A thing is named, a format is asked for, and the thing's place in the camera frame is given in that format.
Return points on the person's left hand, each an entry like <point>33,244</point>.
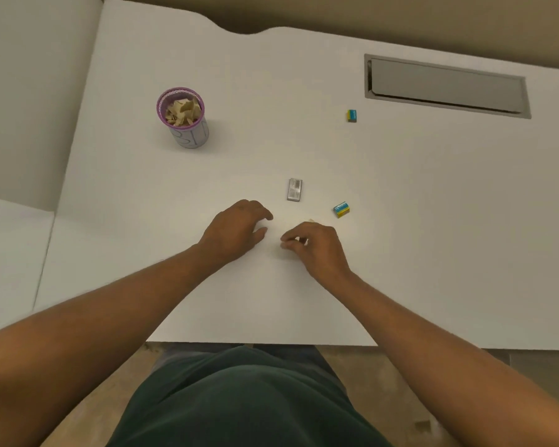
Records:
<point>230,232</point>

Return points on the person's right hand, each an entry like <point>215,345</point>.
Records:
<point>324,253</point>

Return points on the person's left thumb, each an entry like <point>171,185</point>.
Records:
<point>258,236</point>

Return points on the person's right thumb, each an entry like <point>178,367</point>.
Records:
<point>292,247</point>

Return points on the person's right forearm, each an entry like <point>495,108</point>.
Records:
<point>447,367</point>

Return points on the person's left forearm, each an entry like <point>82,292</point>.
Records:
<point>98,321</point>

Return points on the small grey box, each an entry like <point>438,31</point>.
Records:
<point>294,189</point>

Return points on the small yellow blue box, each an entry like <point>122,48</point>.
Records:
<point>351,115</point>
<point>341,209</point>

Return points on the purple rimmed white cup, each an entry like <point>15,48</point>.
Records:
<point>188,125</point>

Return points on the pile of wooden pieces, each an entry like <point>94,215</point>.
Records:
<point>182,111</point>

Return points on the person's dark green shirt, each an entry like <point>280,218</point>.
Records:
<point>242,405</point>

